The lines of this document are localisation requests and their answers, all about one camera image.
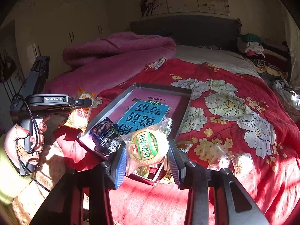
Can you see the round yellow cookie packet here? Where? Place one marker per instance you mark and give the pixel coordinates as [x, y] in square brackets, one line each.
[145, 147]

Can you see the grey metal tray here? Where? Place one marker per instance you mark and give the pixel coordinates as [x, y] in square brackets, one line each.
[183, 119]

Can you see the grey bed headboard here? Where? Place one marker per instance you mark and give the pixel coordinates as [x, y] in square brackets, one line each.
[187, 30]

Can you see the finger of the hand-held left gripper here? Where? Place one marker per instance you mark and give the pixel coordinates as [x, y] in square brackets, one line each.
[80, 102]

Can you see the white plastic bag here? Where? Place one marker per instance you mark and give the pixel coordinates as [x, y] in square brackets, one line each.
[284, 91]

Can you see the yellow orange snack packet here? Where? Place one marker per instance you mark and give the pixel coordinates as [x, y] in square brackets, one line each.
[78, 118]

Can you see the white bed sheet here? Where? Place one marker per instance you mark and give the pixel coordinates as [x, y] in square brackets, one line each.
[211, 56]

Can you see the pile of folded clothes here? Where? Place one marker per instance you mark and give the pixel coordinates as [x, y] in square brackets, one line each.
[255, 49]

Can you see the cream curtain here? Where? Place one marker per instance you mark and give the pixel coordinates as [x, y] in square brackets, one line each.
[294, 51]

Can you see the red floral blanket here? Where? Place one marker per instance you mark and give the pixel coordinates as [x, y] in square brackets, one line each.
[234, 126]

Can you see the pink and blue book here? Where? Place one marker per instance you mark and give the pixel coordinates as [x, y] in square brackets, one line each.
[145, 113]

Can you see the person's left forearm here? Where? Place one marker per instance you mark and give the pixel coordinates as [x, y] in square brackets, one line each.
[9, 182]

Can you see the black and green snack packet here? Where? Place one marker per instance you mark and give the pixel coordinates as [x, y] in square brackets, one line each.
[111, 143]

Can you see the dark hanging bag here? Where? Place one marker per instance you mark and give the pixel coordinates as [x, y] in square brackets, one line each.
[8, 68]

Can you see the small orange snack packet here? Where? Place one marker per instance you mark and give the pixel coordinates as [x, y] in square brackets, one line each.
[185, 146]

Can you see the cream wardrobe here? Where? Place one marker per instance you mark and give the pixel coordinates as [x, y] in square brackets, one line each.
[58, 16]

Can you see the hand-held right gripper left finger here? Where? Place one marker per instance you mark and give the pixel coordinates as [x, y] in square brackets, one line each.
[119, 166]

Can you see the pink quilt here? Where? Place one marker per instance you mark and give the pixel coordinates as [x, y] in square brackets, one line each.
[112, 63]

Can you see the person's left hand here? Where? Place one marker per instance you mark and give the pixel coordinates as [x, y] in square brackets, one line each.
[13, 141]

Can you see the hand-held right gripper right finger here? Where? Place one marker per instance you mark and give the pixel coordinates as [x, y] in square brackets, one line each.
[174, 163]

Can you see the clear snack packet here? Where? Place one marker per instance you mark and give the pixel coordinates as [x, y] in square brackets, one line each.
[221, 160]
[243, 164]

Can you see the dark blue snack packet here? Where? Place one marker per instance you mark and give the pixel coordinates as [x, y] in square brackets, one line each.
[102, 130]

